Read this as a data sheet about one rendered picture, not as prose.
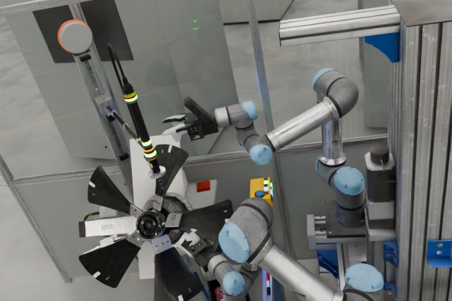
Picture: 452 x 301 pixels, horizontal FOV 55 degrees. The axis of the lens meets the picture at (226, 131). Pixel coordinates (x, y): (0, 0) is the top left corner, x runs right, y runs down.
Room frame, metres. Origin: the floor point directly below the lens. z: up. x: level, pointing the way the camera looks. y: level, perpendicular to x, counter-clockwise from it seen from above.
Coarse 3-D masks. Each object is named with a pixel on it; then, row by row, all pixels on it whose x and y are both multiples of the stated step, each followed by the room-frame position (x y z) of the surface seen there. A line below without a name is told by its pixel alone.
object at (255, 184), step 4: (252, 180) 1.72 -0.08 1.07; (256, 180) 1.71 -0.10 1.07; (260, 180) 1.71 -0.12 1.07; (268, 180) 1.69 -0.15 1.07; (252, 184) 1.69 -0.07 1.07; (256, 184) 1.68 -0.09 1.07; (260, 184) 1.68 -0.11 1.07; (268, 184) 1.66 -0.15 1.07; (252, 188) 1.66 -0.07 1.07; (256, 188) 1.65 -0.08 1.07; (260, 188) 1.65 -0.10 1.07; (268, 188) 1.63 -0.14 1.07; (252, 192) 1.63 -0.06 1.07; (264, 192) 1.61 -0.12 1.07; (252, 196) 1.60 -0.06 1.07; (256, 196) 1.59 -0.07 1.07; (264, 196) 1.58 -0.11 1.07; (268, 196) 1.57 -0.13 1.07; (268, 200) 1.56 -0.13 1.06; (272, 208) 1.58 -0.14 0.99
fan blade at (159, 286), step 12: (168, 252) 1.35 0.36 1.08; (156, 264) 1.30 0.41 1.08; (168, 264) 1.31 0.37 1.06; (180, 264) 1.33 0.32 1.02; (156, 276) 1.26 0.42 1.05; (168, 276) 1.27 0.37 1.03; (180, 276) 1.28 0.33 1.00; (192, 276) 1.29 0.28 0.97; (156, 288) 1.23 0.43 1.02; (168, 288) 1.23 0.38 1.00; (180, 288) 1.24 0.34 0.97; (192, 288) 1.25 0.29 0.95; (156, 300) 1.20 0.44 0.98; (168, 300) 1.20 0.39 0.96
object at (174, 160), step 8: (160, 144) 1.67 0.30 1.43; (168, 144) 1.63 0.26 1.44; (160, 152) 1.65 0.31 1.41; (168, 152) 1.61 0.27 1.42; (176, 152) 1.58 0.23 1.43; (184, 152) 1.55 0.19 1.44; (160, 160) 1.62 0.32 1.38; (168, 160) 1.58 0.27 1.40; (176, 160) 1.55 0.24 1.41; (184, 160) 1.52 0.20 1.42; (168, 168) 1.55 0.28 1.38; (176, 168) 1.52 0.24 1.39; (168, 176) 1.52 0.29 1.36; (168, 184) 1.49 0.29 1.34; (160, 192) 1.50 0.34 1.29
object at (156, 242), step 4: (160, 236) 1.40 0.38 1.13; (164, 236) 1.41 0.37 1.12; (168, 236) 1.42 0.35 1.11; (152, 240) 1.38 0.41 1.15; (156, 240) 1.38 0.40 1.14; (160, 240) 1.39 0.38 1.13; (164, 240) 1.40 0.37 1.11; (168, 240) 1.40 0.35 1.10; (152, 244) 1.36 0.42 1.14; (156, 244) 1.37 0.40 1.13; (160, 244) 1.38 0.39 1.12; (164, 244) 1.38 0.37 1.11; (168, 244) 1.39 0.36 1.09; (156, 248) 1.36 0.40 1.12; (160, 248) 1.36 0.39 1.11; (164, 248) 1.37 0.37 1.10; (168, 248) 1.37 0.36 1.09; (156, 252) 1.34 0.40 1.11; (160, 252) 1.35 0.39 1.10
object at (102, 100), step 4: (96, 96) 2.02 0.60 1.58; (100, 96) 2.02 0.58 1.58; (104, 96) 2.01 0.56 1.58; (108, 96) 2.00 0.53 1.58; (96, 100) 1.98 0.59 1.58; (100, 100) 1.97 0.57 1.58; (104, 100) 1.96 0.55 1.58; (108, 100) 1.96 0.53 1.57; (112, 100) 1.96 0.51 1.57; (96, 104) 2.01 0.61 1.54; (100, 104) 1.94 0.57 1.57; (104, 104) 1.95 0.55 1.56; (108, 104) 1.95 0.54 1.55; (112, 104) 1.96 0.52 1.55; (100, 108) 1.94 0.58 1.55; (104, 108) 1.94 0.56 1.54; (112, 108) 1.96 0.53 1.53; (104, 112) 1.94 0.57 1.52; (108, 112) 1.95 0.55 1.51
